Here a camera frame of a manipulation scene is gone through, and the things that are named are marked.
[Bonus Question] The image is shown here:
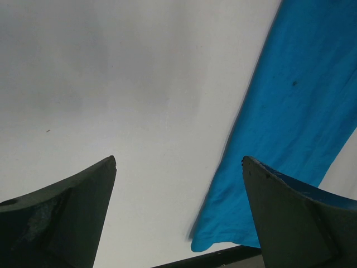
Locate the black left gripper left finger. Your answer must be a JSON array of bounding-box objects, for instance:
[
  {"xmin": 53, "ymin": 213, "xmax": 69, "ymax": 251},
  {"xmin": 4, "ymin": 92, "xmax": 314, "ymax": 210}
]
[{"xmin": 1, "ymin": 156, "xmax": 117, "ymax": 267}]

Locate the blue t shirt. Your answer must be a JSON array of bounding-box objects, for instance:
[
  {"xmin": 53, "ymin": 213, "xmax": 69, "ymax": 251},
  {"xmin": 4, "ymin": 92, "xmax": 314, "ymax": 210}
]
[{"xmin": 191, "ymin": 1, "xmax": 356, "ymax": 252}]

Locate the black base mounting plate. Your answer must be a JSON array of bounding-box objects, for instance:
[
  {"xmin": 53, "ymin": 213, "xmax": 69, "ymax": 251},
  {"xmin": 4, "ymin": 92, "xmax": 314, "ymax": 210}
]
[{"xmin": 155, "ymin": 245, "xmax": 262, "ymax": 268}]

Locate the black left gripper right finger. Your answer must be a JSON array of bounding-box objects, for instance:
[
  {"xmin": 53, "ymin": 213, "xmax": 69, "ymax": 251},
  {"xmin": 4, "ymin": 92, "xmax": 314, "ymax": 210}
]
[{"xmin": 242, "ymin": 156, "xmax": 356, "ymax": 267}]

